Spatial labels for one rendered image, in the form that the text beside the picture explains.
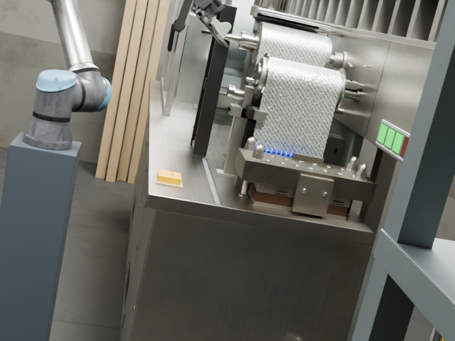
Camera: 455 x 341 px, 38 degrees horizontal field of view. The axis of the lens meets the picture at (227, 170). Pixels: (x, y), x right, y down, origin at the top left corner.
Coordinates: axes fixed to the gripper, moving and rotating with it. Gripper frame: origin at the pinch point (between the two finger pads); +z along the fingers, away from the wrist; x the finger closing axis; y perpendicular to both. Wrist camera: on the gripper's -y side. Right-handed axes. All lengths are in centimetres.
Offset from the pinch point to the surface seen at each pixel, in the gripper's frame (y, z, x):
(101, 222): -119, 62, 192
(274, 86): 4.5, 19.3, -4.8
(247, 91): -2.7, 16.6, 2.6
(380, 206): 10, 80, 9
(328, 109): 13.6, 35.9, -4.8
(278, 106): 1.7, 25.2, -4.7
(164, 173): -37.5, 17.0, -15.0
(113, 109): -82, 22, 294
